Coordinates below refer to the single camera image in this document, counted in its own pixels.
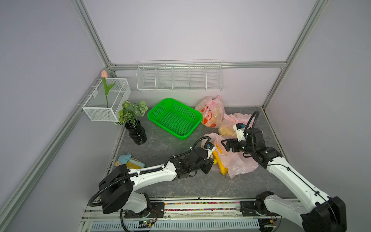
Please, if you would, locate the yellow banana bunch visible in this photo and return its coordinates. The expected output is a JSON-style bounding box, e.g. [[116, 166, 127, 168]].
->
[[212, 145, 228, 176]]

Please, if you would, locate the yellow white work glove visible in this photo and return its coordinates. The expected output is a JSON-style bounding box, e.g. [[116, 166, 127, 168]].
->
[[115, 159, 146, 169]]

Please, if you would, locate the white wire shelf back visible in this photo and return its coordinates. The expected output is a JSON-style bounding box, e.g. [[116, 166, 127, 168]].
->
[[136, 60, 224, 91]]

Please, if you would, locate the pink artificial tulip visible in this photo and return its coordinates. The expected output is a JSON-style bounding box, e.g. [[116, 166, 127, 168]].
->
[[101, 70, 115, 107]]

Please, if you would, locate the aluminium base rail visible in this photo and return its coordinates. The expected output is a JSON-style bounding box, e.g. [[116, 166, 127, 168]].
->
[[77, 197, 303, 232]]

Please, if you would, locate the black plant vase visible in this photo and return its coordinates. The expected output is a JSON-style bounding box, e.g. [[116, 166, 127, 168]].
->
[[125, 119, 147, 145]]

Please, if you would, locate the white wire basket left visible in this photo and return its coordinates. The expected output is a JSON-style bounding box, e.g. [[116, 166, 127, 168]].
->
[[82, 78, 131, 122]]

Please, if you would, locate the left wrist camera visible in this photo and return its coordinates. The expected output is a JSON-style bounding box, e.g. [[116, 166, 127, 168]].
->
[[203, 140, 216, 159]]

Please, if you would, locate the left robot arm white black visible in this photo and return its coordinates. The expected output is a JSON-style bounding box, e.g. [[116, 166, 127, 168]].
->
[[88, 146, 215, 217]]

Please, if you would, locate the green plastic basket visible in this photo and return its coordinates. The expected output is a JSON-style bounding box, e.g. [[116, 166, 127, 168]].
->
[[147, 98, 203, 140]]

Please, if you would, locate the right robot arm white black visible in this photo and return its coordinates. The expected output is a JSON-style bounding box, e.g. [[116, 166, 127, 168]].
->
[[222, 123, 347, 232]]

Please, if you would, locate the printed pink plastic bag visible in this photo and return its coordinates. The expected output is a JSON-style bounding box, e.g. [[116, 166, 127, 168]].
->
[[218, 113, 252, 137], [195, 95, 225, 128]]

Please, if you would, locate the plain pink plastic bag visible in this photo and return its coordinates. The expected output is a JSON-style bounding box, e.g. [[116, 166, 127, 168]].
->
[[204, 132, 259, 179]]

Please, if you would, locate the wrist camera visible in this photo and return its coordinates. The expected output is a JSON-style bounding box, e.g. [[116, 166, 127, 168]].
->
[[203, 140, 216, 159], [233, 123, 246, 142]]

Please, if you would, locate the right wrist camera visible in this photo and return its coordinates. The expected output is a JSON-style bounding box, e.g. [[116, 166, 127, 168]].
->
[[233, 123, 246, 142]]

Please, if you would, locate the green potted plant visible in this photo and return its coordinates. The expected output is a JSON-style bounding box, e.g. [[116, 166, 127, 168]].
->
[[114, 100, 148, 129]]

